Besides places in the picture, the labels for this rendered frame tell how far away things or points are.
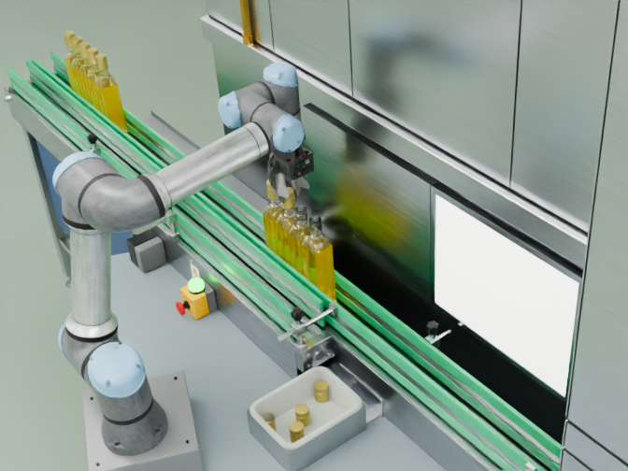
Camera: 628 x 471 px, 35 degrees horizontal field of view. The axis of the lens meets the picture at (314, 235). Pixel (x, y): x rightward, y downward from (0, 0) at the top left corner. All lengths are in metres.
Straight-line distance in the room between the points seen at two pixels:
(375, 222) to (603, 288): 1.13
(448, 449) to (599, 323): 0.92
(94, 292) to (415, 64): 0.84
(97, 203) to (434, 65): 0.73
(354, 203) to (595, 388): 1.12
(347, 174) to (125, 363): 0.70
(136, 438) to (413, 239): 0.77
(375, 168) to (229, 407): 0.69
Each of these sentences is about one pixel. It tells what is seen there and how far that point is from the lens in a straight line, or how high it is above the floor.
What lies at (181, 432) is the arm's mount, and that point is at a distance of 2.35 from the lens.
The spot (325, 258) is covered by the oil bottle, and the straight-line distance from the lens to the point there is 2.43.
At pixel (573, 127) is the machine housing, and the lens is 1.84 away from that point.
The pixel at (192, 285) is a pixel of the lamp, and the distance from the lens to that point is 2.70.
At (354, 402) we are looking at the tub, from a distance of 2.37.
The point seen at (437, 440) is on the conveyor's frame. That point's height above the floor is 0.83.
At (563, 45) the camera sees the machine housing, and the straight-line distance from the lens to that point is 1.79.
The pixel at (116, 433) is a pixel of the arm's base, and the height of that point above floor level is 0.88.
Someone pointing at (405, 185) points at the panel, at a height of 1.28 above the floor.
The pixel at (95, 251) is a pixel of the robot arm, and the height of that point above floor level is 1.28.
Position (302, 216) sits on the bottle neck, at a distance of 2.42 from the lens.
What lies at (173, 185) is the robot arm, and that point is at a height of 1.44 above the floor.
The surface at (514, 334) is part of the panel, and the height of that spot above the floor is 1.07.
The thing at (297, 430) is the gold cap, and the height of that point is 0.81.
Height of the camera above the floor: 2.55
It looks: 37 degrees down
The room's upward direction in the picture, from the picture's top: 5 degrees counter-clockwise
